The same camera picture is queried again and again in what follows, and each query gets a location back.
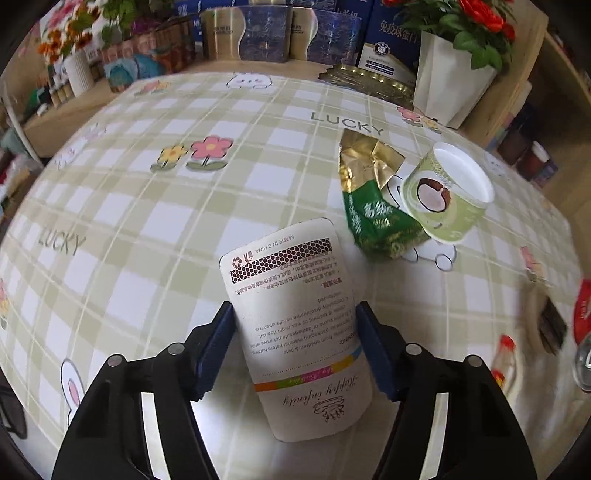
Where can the red rose plant white pot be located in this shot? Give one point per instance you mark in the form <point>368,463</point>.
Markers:
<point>438,83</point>

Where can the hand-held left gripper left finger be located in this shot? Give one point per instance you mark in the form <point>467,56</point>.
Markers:
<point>217,350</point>

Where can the low wooden cabinet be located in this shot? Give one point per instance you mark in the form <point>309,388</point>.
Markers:
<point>60,124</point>

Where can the green checked tablecloth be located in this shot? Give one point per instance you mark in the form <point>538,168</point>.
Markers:
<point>138,230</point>

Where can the green gold foil packet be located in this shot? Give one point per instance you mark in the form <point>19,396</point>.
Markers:
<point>369,217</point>

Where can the green paper cup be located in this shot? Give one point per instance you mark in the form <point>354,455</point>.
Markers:
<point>443,207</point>

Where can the white vase with orange flowers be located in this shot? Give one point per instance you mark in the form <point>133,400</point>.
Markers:
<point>78,74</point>

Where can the white printed card packet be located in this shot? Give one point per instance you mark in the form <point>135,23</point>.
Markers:
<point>295,323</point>

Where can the row of brown teal boxes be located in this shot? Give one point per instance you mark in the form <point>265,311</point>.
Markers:
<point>147,60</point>

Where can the red paper cup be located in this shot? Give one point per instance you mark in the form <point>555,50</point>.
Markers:
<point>538,161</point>

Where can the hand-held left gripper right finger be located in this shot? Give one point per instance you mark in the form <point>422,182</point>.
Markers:
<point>371,346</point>

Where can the row of small brown bottles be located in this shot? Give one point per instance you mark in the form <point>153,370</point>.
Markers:
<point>60,92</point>

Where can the gold tray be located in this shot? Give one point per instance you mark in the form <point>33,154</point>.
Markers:
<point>369,81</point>

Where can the wooden shelf unit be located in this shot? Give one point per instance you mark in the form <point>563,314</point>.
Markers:
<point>517,69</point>

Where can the red snack packet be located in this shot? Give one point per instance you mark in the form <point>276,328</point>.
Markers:
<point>584,318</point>

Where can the small red-capped bottle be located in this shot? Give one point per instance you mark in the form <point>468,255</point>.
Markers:
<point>504,364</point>

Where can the stack of blue gift boxes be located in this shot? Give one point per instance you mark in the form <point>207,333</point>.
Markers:
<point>263,37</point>

